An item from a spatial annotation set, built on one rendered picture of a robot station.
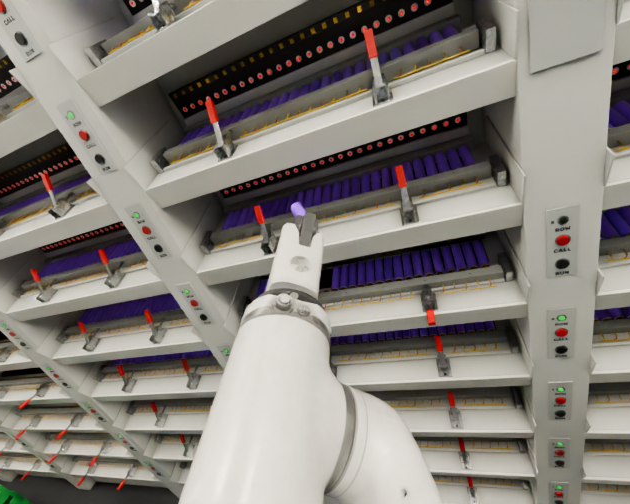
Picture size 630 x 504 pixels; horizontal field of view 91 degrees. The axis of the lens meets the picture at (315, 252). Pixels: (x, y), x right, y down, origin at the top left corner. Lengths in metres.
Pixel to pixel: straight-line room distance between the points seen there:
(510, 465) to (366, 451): 0.88
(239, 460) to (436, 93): 0.45
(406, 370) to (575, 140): 0.54
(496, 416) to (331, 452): 0.74
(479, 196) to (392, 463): 0.42
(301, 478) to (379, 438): 0.07
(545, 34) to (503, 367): 0.58
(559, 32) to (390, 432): 0.45
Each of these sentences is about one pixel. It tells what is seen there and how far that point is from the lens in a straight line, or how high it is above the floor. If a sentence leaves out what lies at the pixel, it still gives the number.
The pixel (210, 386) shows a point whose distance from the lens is 1.03.
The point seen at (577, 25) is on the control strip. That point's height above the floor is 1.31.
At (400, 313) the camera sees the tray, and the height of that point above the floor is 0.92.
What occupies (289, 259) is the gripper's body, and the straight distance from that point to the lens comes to 0.30.
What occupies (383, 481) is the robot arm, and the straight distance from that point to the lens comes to 0.25.
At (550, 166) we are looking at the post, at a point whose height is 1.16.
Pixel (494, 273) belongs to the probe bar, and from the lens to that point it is 0.66.
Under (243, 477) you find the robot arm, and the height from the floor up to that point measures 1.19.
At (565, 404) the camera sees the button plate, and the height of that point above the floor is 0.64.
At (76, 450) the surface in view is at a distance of 1.98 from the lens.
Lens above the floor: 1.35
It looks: 26 degrees down
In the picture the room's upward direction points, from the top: 22 degrees counter-clockwise
